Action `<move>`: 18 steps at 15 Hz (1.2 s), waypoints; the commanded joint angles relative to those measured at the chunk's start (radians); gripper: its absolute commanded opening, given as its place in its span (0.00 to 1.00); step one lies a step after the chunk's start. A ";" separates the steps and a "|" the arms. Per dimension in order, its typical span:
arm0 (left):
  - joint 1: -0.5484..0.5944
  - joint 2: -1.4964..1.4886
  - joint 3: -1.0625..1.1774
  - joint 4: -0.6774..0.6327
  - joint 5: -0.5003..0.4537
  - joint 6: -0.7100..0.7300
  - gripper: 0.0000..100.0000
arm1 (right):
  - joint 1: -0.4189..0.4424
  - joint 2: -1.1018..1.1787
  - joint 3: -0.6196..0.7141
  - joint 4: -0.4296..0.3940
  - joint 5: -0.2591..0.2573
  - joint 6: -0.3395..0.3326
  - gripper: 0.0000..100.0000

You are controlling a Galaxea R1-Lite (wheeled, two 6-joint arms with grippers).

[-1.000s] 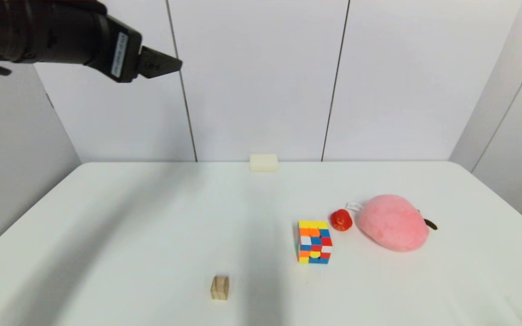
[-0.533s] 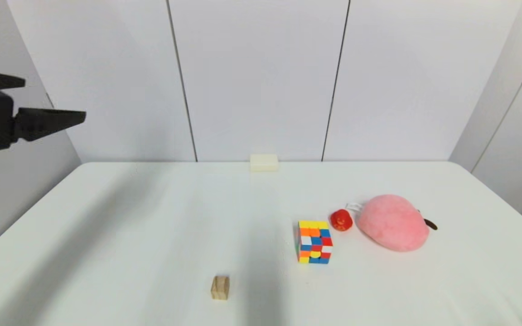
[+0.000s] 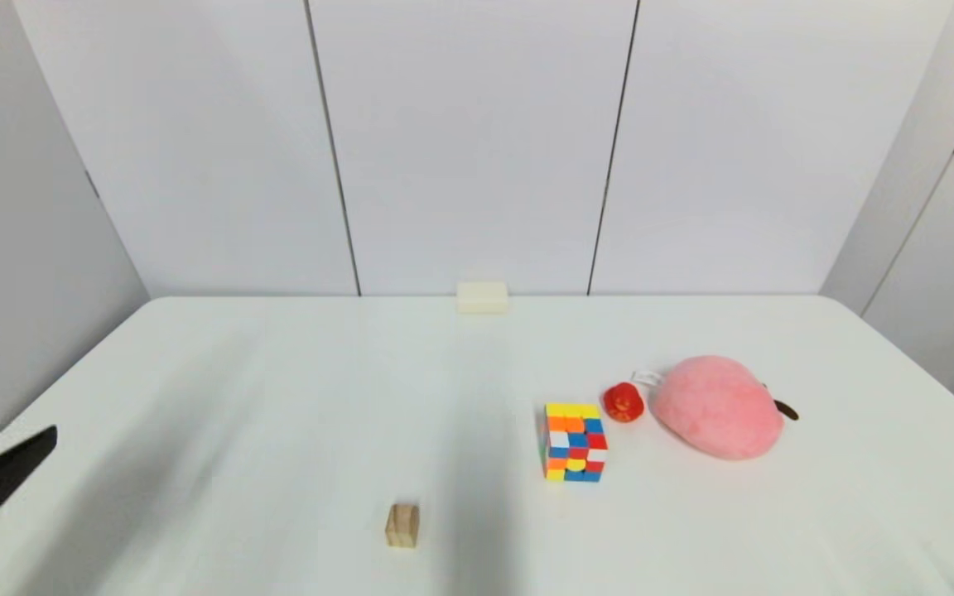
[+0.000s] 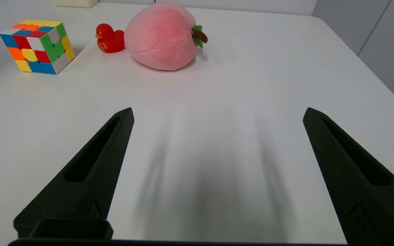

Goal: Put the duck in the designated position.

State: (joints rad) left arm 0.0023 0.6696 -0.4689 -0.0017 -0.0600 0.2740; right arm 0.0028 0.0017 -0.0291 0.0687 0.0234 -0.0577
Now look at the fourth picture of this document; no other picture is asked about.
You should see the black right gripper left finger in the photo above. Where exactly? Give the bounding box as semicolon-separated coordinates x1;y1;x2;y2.
13;107;135;239

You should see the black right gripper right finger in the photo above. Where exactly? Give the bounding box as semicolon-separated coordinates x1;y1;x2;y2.
303;107;394;246

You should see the red rubber duck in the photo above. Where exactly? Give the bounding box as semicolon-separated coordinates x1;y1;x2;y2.
95;23;126;53

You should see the multicoloured puzzle cube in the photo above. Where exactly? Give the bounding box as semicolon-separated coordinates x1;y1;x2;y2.
0;19;76;75

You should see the pink plush peach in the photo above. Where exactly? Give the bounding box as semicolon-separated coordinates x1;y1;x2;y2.
124;1;208;71

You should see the cream white rectangular block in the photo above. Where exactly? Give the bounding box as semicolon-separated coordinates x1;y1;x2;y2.
54;0;99;8

